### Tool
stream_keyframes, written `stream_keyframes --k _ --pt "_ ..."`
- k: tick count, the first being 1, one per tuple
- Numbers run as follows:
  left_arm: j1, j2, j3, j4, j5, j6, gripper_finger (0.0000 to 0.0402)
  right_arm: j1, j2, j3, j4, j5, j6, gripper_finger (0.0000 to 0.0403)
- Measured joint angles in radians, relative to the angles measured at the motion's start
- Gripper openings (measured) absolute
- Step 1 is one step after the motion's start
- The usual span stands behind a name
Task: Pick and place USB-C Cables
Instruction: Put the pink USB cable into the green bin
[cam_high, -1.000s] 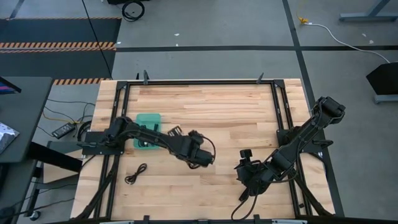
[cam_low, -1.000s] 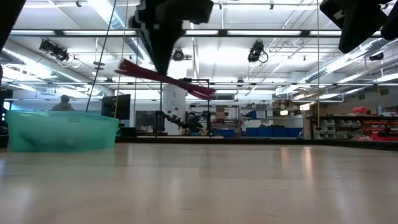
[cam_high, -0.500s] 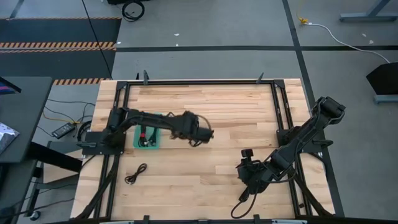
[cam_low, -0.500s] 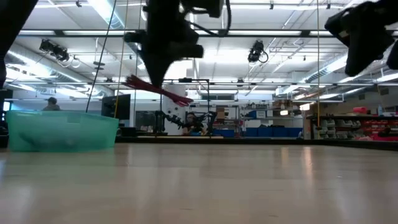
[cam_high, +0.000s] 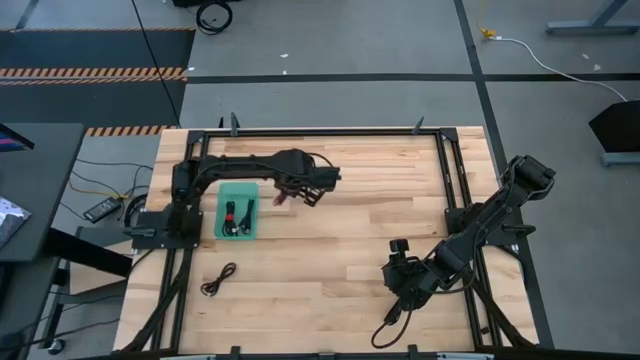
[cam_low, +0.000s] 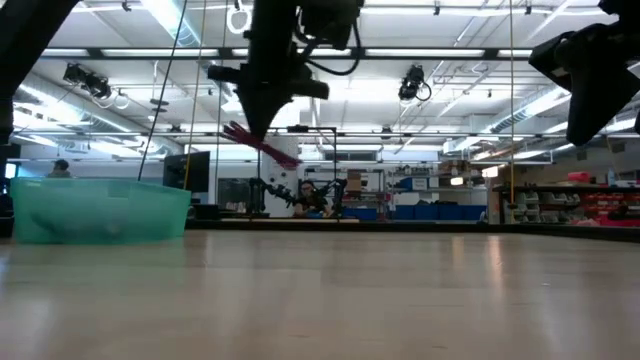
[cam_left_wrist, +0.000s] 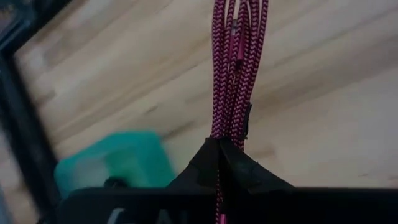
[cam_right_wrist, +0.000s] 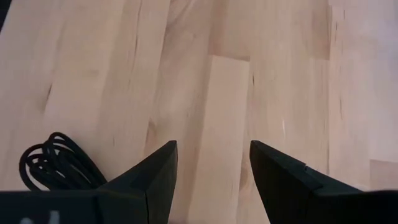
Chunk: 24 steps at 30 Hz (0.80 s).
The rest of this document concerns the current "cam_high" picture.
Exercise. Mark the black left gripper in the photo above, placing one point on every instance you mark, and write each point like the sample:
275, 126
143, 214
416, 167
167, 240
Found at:
326, 177

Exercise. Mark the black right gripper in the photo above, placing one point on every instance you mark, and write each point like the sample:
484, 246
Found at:
407, 277

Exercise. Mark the teal plastic bin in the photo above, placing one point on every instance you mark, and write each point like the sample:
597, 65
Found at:
240, 189

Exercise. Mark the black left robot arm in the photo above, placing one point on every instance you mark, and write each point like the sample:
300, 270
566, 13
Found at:
235, 167

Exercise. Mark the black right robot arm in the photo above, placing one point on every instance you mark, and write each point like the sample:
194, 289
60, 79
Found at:
492, 215

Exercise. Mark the black power adapter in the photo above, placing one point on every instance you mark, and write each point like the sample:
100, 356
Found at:
102, 210

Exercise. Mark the yellow plug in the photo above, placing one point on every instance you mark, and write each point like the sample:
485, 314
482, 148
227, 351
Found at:
487, 33

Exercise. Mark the black hazard striped mat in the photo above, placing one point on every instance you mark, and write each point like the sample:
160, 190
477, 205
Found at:
100, 50

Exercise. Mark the black desk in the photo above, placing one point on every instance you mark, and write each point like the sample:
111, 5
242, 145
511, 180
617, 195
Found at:
45, 175
20, 300

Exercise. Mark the grey metal base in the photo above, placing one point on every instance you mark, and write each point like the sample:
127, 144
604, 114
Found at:
622, 159

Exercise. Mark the black box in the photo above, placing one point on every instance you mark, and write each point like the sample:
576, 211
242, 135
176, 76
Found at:
620, 127

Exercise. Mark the caster wheel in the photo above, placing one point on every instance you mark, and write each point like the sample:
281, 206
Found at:
56, 346

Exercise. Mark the grey printed pad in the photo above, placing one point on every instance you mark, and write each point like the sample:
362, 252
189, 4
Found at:
10, 220

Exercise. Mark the computer monitor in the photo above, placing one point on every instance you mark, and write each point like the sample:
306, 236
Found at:
10, 140

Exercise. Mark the grey desk leg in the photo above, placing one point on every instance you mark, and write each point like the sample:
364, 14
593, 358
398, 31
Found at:
590, 25

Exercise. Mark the black aluminium table frame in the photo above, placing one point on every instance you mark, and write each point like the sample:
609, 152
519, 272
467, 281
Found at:
325, 133

